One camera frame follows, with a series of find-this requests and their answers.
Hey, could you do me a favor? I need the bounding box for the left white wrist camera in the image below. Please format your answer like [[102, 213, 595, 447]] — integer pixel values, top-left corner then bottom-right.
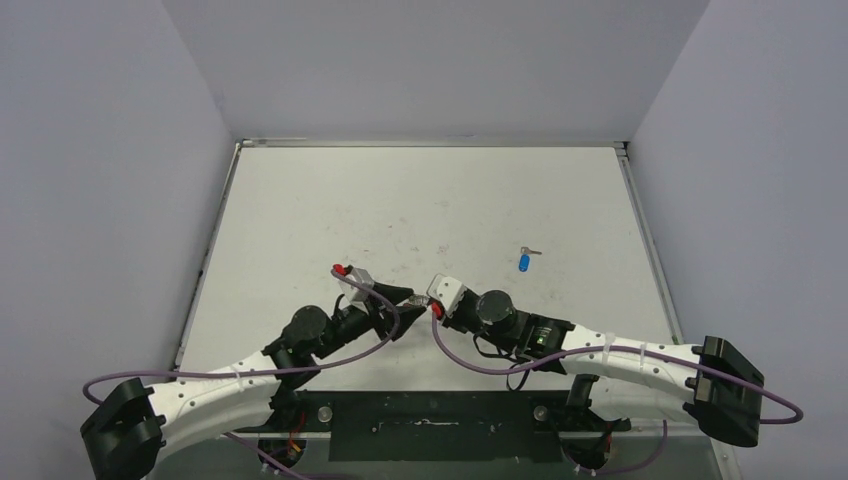
[[332, 264, 375, 312]]

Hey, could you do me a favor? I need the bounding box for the metal keyring with red handle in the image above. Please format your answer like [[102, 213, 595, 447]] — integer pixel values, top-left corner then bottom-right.
[[405, 294, 431, 308]]

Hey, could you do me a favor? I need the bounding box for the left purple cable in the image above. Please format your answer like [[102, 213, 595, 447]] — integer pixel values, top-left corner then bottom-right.
[[82, 267, 403, 480]]

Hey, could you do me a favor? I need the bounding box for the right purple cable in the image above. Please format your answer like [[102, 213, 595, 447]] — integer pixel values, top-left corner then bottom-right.
[[430, 305, 804, 477]]

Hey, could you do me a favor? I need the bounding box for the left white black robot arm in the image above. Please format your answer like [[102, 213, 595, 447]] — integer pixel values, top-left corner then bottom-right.
[[80, 283, 428, 479]]

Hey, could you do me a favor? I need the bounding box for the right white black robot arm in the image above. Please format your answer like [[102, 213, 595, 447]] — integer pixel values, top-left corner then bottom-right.
[[428, 284, 764, 448]]

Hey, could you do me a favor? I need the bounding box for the aluminium frame rail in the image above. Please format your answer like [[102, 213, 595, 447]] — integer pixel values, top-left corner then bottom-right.
[[714, 450, 743, 480]]

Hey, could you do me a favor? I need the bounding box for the key with blue tag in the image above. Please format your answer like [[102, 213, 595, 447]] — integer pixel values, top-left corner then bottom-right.
[[518, 246, 542, 273]]

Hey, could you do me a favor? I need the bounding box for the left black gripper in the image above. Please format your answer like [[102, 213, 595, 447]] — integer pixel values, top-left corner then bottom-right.
[[314, 282, 425, 360]]

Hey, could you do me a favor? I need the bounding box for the purple cable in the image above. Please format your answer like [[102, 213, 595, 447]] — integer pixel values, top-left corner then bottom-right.
[[430, 305, 804, 477], [82, 267, 403, 480]]

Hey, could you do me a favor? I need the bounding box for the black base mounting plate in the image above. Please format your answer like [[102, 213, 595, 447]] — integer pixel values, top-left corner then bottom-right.
[[245, 390, 631, 463]]

